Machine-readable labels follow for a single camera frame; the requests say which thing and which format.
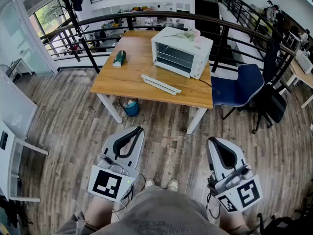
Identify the black coat rack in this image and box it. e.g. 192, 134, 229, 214
47, 0, 101, 74

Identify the person's grey printed shirt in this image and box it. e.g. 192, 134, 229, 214
53, 185, 260, 235

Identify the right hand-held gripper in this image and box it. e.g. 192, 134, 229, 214
206, 137, 264, 213

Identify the person's right forearm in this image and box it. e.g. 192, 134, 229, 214
218, 207, 248, 233

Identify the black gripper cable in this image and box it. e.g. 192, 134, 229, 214
111, 173, 148, 214
206, 191, 222, 219

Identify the yellow table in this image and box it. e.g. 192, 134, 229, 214
254, 11, 274, 34

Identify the white toaster oven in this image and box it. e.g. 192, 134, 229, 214
151, 26, 214, 81

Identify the dark cap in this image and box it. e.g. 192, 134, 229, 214
67, 0, 85, 12

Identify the black railing wooden top rail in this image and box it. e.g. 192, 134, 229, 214
40, 10, 297, 83

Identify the thin dark cable with plug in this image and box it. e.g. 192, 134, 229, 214
196, 78, 222, 95

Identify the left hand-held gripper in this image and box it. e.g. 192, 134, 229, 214
87, 126, 145, 203

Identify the blue chair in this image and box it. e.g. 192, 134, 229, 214
210, 63, 266, 121

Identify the green tissue box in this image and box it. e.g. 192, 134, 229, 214
112, 49, 127, 68

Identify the white desk wooden top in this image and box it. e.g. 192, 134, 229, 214
278, 57, 313, 109

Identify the white appliance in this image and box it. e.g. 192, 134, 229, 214
294, 48, 313, 75

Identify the blue trash bin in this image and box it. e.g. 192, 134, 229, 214
118, 97, 140, 118

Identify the pink flower bunch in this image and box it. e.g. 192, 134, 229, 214
160, 28, 202, 43

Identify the person's right shoe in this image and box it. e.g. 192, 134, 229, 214
167, 178, 179, 192

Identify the black stair railing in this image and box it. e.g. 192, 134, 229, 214
217, 0, 278, 47

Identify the white frame stand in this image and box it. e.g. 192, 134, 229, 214
0, 120, 49, 203

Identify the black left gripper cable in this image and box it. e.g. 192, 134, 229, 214
111, 173, 148, 214

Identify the person's left forearm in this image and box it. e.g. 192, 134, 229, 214
84, 194, 115, 228

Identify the white oven door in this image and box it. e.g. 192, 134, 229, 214
140, 62, 194, 96

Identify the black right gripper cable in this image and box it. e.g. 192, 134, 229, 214
206, 191, 222, 219

